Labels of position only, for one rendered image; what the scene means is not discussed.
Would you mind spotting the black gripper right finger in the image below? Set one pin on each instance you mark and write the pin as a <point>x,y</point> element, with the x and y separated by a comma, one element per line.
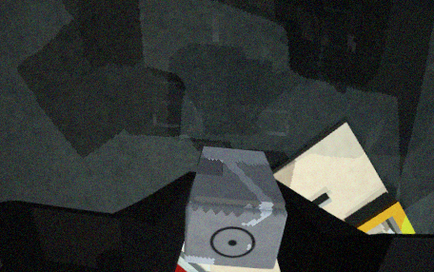
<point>317,241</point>

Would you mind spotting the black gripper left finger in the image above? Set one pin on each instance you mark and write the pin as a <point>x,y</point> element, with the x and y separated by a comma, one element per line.
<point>147,236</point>

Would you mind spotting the grey block with circle marking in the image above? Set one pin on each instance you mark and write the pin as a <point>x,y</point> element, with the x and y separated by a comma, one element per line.
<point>235,211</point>

